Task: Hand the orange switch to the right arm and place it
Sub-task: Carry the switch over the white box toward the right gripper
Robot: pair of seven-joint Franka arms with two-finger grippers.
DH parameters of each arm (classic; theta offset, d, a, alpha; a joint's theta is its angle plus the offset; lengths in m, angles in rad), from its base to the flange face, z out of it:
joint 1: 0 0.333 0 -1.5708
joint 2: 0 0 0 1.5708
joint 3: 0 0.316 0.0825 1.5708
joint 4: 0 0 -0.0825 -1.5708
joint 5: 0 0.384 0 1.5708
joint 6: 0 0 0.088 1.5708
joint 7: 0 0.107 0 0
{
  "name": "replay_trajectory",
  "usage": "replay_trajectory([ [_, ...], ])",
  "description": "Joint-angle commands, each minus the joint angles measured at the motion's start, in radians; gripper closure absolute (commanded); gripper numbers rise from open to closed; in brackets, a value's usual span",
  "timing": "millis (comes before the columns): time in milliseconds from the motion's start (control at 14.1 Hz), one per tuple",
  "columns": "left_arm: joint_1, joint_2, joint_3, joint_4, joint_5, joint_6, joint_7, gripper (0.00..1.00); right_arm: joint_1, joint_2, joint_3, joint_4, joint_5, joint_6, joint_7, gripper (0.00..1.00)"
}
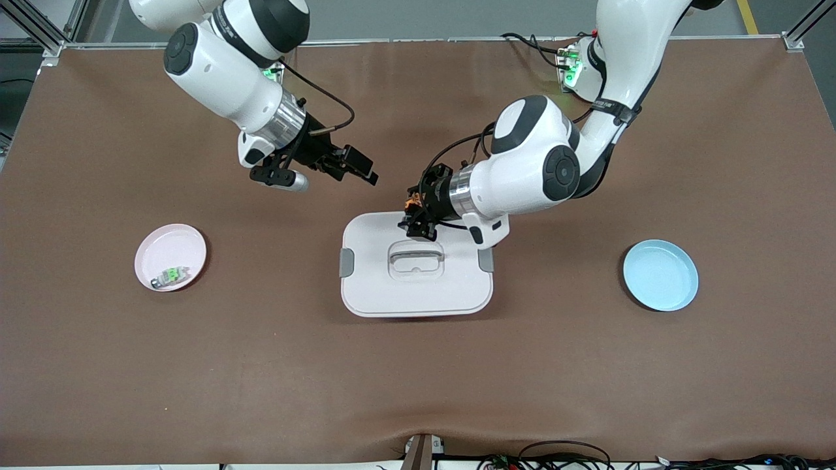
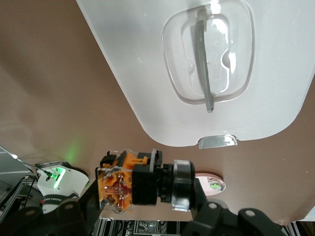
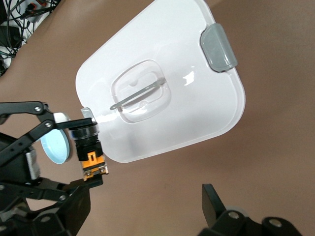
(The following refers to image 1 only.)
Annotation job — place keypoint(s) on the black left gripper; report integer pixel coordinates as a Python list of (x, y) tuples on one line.
[(432, 196)]

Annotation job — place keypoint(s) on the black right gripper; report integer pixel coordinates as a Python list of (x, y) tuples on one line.
[(318, 151)]

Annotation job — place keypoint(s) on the orange push-button switch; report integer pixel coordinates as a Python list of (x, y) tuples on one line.
[(413, 202)]

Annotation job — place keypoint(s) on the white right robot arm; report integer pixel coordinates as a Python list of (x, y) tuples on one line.
[(222, 72)]

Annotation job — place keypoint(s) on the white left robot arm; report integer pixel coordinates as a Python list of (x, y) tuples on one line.
[(529, 163)]

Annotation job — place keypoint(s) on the grey box latch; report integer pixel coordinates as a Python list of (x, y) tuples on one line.
[(486, 261), (347, 262)]

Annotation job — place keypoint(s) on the white lidded storage box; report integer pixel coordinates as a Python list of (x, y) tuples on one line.
[(418, 294)]

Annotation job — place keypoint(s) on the brown table mat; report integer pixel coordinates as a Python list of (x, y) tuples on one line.
[(418, 378)]

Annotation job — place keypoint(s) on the pink round plate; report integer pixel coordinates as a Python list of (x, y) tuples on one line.
[(173, 248)]

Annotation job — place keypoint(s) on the light blue round plate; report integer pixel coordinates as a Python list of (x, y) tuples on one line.
[(659, 274)]

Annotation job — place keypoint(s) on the aluminium table edge rail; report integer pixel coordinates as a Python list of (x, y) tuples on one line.
[(424, 40)]

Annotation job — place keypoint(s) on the green push-button switch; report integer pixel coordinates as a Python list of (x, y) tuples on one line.
[(171, 275)]

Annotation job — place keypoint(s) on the brown metal bracket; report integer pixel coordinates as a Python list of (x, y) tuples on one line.
[(421, 454)]

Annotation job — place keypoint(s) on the aluminium frame post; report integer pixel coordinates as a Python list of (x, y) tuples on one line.
[(52, 47), (793, 42)]

